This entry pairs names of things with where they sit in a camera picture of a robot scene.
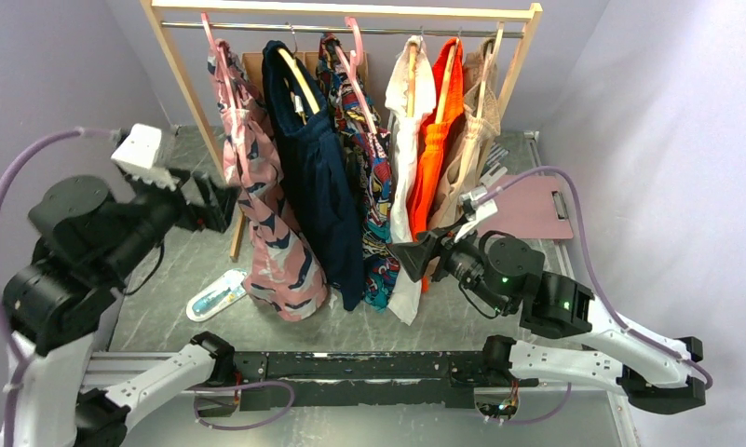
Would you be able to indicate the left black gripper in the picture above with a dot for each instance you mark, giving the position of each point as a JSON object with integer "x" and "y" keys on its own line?
{"x": 215, "y": 210}

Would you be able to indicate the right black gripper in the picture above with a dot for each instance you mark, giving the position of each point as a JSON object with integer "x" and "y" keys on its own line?
{"x": 415, "y": 255}

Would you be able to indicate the pink patterned shorts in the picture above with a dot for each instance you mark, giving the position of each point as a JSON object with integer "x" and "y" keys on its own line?
{"x": 284, "y": 270}

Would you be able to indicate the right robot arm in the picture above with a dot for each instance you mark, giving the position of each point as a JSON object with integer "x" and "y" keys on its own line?
{"x": 653, "y": 372}

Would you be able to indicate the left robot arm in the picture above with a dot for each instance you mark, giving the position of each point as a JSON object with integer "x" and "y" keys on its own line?
{"x": 89, "y": 244}

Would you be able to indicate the orange shorts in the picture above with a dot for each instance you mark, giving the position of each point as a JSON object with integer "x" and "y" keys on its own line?
{"x": 433, "y": 141}

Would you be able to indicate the yellow hanger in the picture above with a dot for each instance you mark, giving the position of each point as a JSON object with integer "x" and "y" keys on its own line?
{"x": 305, "y": 97}

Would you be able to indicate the wooden hanger in orange shorts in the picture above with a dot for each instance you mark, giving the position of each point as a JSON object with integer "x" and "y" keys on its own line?
{"x": 446, "y": 81}

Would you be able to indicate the wooden hanger in white garment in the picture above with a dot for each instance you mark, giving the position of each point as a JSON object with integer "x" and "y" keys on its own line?
{"x": 413, "y": 50}

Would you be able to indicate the wooden hanger in beige garment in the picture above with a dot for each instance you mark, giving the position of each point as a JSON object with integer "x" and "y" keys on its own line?
{"x": 481, "y": 109}

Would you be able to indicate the navy blue garment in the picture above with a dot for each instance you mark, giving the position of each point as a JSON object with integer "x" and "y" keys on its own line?
{"x": 315, "y": 181}

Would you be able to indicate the pink clipboard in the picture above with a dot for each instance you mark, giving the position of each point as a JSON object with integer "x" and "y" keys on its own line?
{"x": 531, "y": 209}

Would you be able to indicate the colourful patterned garment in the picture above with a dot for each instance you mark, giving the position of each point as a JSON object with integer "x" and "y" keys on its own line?
{"x": 368, "y": 170}

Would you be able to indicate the beige garment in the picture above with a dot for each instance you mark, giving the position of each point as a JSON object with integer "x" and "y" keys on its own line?
{"x": 446, "y": 204}

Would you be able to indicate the white garment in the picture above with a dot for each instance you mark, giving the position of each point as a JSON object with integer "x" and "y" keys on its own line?
{"x": 403, "y": 148}

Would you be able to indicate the metal hanging rod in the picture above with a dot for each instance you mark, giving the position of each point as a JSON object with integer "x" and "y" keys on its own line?
{"x": 311, "y": 29}

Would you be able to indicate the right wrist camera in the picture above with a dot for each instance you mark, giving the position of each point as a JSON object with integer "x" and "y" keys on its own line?
{"x": 475, "y": 210}

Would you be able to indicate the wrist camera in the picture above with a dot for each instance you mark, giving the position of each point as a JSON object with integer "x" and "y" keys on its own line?
{"x": 144, "y": 154}
{"x": 475, "y": 210}

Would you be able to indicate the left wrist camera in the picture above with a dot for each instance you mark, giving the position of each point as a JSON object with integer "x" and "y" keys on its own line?
{"x": 144, "y": 154}

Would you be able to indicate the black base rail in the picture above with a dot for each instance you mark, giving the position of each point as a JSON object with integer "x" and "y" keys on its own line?
{"x": 449, "y": 378}

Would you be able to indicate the wooden clothes rack frame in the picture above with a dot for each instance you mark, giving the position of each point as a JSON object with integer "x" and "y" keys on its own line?
{"x": 518, "y": 24}

